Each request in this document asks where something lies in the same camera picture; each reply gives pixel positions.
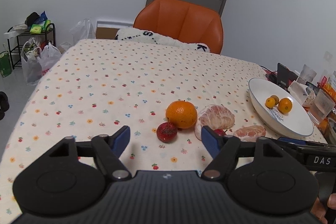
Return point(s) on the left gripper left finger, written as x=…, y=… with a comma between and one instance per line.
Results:
x=106, y=152

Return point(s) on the green paper bag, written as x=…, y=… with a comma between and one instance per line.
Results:
x=5, y=65

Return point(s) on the white blue-rimmed plate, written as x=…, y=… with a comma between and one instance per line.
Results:
x=295, y=124

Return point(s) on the stainless steel bowl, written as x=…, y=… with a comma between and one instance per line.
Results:
x=330, y=131

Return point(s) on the orange leather chair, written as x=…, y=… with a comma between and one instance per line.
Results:
x=184, y=21

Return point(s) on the white plastic bag groceries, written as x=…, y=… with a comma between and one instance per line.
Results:
x=32, y=70

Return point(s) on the white tissue box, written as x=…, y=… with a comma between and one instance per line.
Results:
x=302, y=93

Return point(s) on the tall clear glass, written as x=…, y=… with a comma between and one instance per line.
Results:
x=307, y=75

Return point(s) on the large orange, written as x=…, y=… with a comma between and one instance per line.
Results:
x=182, y=114
x=285, y=105

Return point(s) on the white plastic bag red print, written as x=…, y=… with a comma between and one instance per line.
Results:
x=49, y=56

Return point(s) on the right hand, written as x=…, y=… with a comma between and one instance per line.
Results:
x=319, y=211

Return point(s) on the black shoes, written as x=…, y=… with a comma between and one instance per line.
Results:
x=4, y=104

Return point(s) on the white fluffy cushion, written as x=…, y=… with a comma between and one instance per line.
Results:
x=150, y=37

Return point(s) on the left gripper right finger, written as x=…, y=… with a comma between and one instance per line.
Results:
x=224, y=152

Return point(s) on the small peeled pomelo segment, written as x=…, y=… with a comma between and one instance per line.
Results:
x=250, y=133

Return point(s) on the clear plastic bag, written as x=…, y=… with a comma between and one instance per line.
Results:
x=84, y=29

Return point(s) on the ribbed drinking glass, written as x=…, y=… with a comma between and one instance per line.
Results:
x=320, y=107

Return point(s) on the orange wire basket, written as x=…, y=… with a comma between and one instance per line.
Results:
x=327, y=88

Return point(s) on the large peeled pomelo segment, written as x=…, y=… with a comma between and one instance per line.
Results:
x=214, y=116

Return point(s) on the floral tablecloth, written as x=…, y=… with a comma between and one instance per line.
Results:
x=99, y=86

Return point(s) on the black phone stand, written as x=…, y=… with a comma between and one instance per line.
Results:
x=282, y=77

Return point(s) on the red fruit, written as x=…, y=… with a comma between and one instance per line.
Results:
x=166, y=132
x=220, y=132

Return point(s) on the brown kiwi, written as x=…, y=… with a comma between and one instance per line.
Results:
x=276, y=99

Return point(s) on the small yellow kumquat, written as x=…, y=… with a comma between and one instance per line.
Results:
x=270, y=103

